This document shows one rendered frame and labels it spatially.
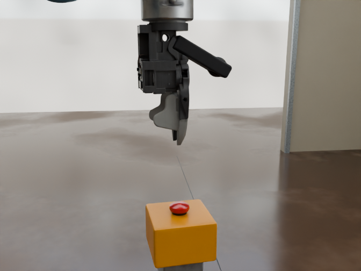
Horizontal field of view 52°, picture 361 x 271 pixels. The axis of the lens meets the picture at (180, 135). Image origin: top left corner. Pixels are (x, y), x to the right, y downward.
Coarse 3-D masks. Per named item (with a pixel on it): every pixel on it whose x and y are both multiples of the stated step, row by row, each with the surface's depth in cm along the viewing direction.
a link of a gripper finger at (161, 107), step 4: (168, 92) 69; (172, 92) 69; (176, 92) 69; (164, 96) 69; (164, 100) 69; (160, 104) 69; (164, 104) 70; (156, 108) 70; (160, 108) 70; (164, 108) 70; (152, 112) 70; (156, 112) 70; (152, 116) 70; (172, 132) 71; (176, 132) 70; (172, 136) 71; (176, 136) 71
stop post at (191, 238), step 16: (160, 208) 75; (192, 208) 75; (160, 224) 68; (176, 224) 68; (192, 224) 68; (208, 224) 68; (160, 240) 67; (176, 240) 68; (192, 240) 68; (208, 240) 69; (160, 256) 68; (176, 256) 68; (192, 256) 69; (208, 256) 70
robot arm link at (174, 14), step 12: (144, 0) 61; (156, 0) 59; (168, 0) 59; (180, 0) 60; (192, 0) 62; (144, 12) 61; (156, 12) 60; (168, 12) 59; (180, 12) 60; (192, 12) 62
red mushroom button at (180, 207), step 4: (172, 204) 72; (176, 204) 72; (180, 204) 72; (184, 204) 72; (188, 204) 73; (172, 208) 71; (176, 208) 71; (180, 208) 71; (184, 208) 71; (188, 208) 72; (176, 212) 71; (180, 212) 71; (184, 212) 71
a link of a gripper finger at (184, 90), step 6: (186, 78) 62; (180, 84) 63; (186, 84) 63; (180, 90) 62; (186, 90) 63; (180, 96) 63; (186, 96) 63; (180, 102) 64; (186, 102) 63; (180, 108) 64; (186, 108) 64; (180, 114) 64; (186, 114) 64
